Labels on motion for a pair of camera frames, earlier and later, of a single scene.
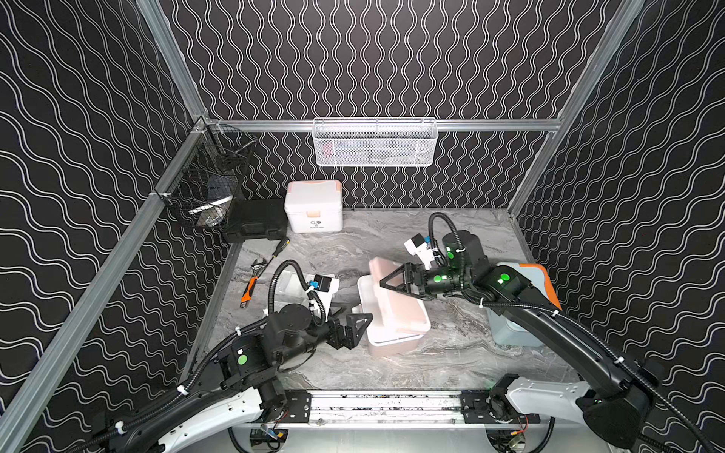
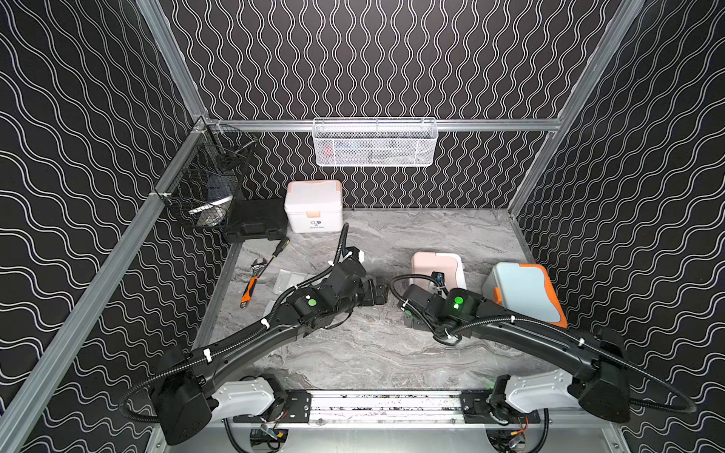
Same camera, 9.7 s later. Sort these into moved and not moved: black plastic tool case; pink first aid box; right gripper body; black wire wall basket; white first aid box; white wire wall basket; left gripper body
Moved: pink first aid box; right gripper body; left gripper body
Not moved: black wire wall basket; white wire wall basket; black plastic tool case; white first aid box
